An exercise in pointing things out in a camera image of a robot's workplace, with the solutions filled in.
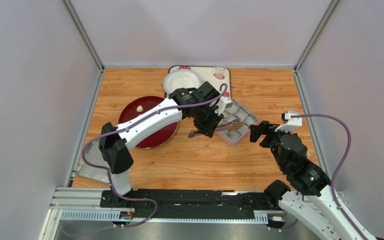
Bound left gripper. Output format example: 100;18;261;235
193;105;224;140

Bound metal serving tongs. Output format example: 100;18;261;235
187;119;243;139

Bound pink chocolate tin box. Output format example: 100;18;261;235
216;98;258;147

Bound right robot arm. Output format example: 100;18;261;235
250;116;377;240

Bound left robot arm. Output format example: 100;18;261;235
98;82;228;196

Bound white chocolate piece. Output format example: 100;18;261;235
136;105;144;113

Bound strawberry pattern tray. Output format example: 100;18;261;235
162;65;233;110

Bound white paper plate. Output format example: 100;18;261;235
162;69;204;98

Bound small clear glass cup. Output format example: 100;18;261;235
214;63;226;80

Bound red round tray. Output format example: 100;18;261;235
118;96;180;149

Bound silver tin lid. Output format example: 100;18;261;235
76;141;109;184

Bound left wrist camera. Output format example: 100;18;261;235
211;96;233;115

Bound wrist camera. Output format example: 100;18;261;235
211;96;233;115
274;110;303;133

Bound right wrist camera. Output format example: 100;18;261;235
274;110;303;133

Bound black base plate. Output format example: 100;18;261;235
99;189;282;220

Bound aluminium frame rail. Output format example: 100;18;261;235
38;186;349;240

